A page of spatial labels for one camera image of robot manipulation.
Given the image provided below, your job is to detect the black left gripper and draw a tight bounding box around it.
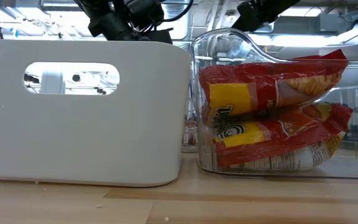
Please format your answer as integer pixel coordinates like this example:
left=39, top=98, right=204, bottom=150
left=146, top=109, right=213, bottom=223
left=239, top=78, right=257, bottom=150
left=118, top=0, right=174, bottom=44

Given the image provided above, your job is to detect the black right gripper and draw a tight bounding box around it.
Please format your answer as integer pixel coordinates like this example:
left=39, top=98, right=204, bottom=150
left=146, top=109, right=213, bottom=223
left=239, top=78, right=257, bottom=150
left=232, top=0, right=301, bottom=32

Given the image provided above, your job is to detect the red yellow noodle packet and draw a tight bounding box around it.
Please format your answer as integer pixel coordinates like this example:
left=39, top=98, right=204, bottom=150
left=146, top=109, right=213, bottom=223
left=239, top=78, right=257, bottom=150
left=211, top=102, right=354, bottom=171
left=198, top=49, right=349, bottom=118

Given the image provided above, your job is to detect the bright ceiling light panel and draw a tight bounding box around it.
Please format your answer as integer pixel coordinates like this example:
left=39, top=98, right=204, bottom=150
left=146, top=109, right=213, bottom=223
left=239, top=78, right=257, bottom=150
left=249, top=30, right=358, bottom=49

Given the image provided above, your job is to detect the white column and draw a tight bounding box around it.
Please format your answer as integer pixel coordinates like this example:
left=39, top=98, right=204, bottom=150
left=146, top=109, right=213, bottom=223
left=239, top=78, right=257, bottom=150
left=40, top=63, right=65, bottom=94

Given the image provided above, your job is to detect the white plastic bin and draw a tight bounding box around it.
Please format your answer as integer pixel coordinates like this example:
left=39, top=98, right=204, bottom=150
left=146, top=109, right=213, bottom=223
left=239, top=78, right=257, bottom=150
left=0, top=39, right=192, bottom=187

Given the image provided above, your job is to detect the long clear plastic bin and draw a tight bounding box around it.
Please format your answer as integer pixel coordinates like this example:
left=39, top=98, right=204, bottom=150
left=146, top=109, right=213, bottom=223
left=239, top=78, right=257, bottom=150
left=190, top=27, right=358, bottom=180

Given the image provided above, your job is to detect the ribbed silver ventilation duct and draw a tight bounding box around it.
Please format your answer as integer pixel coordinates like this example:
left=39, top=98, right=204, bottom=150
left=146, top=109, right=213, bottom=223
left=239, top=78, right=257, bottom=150
left=166, top=6, right=190, bottom=40

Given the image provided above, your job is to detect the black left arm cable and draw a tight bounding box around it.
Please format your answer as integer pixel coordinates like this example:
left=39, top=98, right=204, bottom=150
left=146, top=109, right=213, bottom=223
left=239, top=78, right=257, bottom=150
left=158, top=0, right=195, bottom=23

